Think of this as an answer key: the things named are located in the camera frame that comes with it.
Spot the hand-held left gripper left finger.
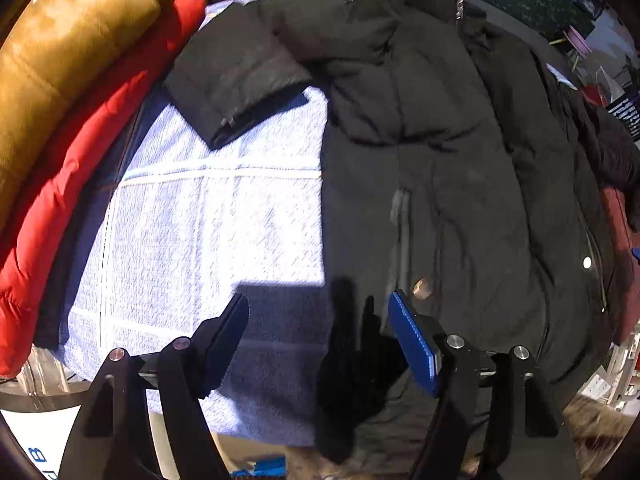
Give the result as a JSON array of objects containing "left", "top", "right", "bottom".
[{"left": 59, "top": 292, "right": 251, "bottom": 480}]

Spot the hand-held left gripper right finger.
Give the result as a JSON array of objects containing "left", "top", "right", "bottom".
[{"left": 387, "top": 289, "right": 583, "bottom": 480}]

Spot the black puffer coat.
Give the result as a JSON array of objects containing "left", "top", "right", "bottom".
[{"left": 164, "top": 0, "right": 640, "bottom": 466}]

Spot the blue plastic object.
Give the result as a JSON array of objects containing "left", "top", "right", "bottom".
[{"left": 232, "top": 455, "right": 288, "bottom": 479}]

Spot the white metal rack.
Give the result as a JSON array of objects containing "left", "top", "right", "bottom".
[{"left": 575, "top": 330, "right": 640, "bottom": 411}]

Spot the white printed board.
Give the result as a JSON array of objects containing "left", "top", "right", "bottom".
[{"left": 0, "top": 405, "right": 86, "bottom": 480}]

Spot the red puffer jacket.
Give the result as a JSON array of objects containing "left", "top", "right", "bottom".
[{"left": 0, "top": 0, "right": 208, "bottom": 378}]

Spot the maroon checked garment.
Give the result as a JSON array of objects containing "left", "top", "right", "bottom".
[{"left": 597, "top": 185, "right": 640, "bottom": 346}]

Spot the mustard puffer jacket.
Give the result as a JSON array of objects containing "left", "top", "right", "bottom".
[{"left": 0, "top": 0, "right": 177, "bottom": 231}]

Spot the pink stool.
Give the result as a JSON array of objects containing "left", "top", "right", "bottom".
[{"left": 550, "top": 27, "right": 593, "bottom": 70}]

